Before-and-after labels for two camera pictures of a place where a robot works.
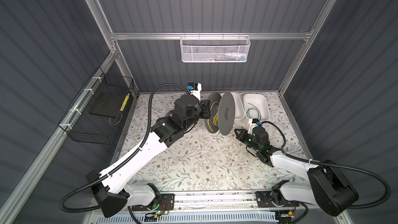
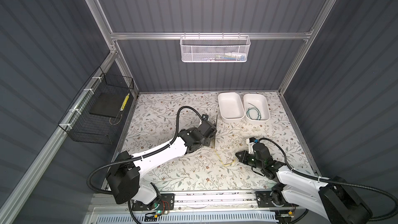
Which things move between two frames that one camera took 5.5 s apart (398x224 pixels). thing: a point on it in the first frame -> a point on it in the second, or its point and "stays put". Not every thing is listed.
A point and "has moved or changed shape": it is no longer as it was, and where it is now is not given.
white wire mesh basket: x=215 y=48 stays put
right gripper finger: x=241 y=133 -> x=242 y=154
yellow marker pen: x=125 y=101 stays put
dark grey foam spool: x=222 y=112 -> x=215 y=135
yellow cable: x=215 y=118 has moved or changed shape
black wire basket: x=93 y=115 stays put
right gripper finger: x=242 y=139 -> x=242 y=160
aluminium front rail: x=229 y=203 stays put
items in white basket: x=227 y=57 stays put
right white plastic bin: x=260 y=100 stays put
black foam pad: x=108 y=104 stays put
